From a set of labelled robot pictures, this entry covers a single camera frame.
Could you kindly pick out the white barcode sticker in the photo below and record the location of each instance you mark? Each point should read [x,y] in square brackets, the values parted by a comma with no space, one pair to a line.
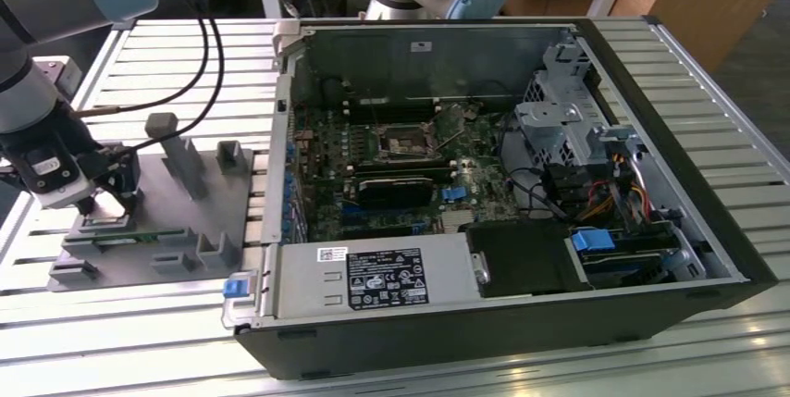
[332,254]

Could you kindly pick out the metal disk bay cage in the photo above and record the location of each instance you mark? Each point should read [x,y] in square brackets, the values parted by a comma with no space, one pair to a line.
[555,128]

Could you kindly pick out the silver CPU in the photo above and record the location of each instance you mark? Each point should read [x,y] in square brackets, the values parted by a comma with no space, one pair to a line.
[104,220]

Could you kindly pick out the green motherboard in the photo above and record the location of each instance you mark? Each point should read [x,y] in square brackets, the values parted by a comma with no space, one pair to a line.
[487,179]

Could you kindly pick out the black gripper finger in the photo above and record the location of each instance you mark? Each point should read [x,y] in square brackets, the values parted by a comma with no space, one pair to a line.
[125,184]
[87,205]

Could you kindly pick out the silver power supply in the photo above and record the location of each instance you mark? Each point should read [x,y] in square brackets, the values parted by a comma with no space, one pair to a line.
[308,286]

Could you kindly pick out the green RAM stick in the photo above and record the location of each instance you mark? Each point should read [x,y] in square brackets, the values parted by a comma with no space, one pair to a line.
[144,236]

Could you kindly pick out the thin metal locking lever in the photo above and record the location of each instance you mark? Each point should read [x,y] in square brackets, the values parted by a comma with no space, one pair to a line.
[454,139]

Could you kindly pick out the black drive bay cover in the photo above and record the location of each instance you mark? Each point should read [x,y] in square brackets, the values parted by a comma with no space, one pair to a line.
[524,258]

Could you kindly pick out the small silver heatsink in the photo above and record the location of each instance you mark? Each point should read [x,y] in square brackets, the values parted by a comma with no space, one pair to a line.
[459,222]

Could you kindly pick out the grey parts rack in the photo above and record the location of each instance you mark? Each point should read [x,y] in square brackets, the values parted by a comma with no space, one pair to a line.
[167,221]

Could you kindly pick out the black open PC case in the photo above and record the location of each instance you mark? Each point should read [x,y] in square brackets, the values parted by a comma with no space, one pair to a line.
[468,346]

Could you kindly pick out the CPU socket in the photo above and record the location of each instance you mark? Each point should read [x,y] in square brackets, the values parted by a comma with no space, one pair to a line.
[404,143]

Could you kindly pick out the white case sticker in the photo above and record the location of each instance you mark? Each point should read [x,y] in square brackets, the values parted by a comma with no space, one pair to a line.
[420,46]

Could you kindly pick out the blue disk carrier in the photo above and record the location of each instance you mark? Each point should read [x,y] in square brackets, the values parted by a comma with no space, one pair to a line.
[593,239]

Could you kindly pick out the blue case latch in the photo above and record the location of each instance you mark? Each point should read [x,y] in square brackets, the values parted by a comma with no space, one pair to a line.
[238,289]

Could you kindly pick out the black RAM slot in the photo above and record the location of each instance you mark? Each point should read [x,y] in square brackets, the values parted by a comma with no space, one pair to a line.
[400,173]
[400,165]

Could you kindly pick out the black graphics card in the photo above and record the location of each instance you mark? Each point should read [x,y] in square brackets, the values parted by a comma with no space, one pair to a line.
[395,193]

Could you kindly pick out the black rating label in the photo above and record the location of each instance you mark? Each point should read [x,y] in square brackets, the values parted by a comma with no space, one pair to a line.
[386,279]

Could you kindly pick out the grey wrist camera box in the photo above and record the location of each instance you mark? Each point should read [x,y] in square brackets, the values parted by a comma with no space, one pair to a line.
[59,73]

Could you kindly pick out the blue board connector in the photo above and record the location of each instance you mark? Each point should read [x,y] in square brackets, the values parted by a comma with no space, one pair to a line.
[454,194]

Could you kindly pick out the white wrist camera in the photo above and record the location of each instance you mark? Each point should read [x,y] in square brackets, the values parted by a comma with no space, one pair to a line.
[55,179]

